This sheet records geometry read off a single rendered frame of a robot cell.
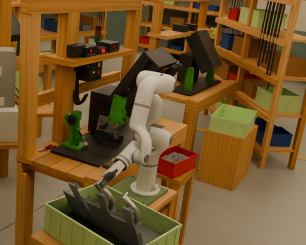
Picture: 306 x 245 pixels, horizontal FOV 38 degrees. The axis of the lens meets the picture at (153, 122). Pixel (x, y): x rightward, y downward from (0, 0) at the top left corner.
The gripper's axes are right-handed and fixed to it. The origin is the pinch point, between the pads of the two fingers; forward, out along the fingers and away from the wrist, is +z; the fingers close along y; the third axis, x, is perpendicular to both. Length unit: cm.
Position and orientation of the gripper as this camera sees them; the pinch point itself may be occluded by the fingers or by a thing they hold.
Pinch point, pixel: (101, 184)
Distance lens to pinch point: 226.0
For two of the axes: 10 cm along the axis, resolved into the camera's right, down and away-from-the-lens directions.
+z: -5.5, 5.8, -6.0
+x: 6.7, 7.3, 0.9
